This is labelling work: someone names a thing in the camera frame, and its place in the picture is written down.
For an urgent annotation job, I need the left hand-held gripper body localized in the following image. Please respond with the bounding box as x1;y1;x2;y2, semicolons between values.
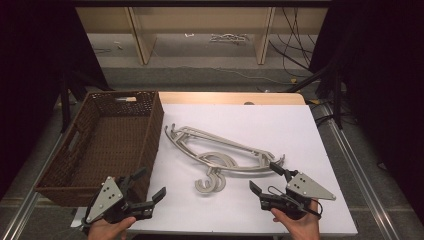
82;174;156;225

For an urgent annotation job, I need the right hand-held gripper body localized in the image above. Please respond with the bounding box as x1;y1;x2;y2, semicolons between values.
259;169;337;221

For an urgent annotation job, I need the brown woven plastic basket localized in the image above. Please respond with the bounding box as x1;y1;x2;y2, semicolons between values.
34;89;165;208

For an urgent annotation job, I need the grey plastic clothes hanger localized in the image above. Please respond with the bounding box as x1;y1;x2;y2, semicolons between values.
164;123;286;188
164;123;286;195
164;123;286;193

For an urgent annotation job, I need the person's left hand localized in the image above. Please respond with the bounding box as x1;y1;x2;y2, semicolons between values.
87;216;137;240

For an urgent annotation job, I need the person's right hand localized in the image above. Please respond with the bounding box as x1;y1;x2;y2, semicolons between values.
270;199;322;240

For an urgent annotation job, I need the light wooden table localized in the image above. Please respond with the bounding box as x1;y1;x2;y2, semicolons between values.
158;91;307;106

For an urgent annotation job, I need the light wooden shelf unit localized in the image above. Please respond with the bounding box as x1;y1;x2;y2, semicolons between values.
75;6;330;66

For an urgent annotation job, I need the pile of white hangers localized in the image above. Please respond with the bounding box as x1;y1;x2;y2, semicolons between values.
209;32;250;45

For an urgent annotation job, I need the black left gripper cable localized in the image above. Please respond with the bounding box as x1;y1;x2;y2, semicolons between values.
80;203;93;234

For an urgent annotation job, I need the aluminium rail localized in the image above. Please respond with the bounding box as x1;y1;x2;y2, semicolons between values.
318;102;403;240
0;131;66;240

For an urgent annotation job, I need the white cable on floor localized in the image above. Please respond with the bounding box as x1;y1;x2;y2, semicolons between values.
179;64;292;85

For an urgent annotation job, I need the bundle of black cables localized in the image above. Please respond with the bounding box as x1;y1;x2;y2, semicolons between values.
268;7;318;78

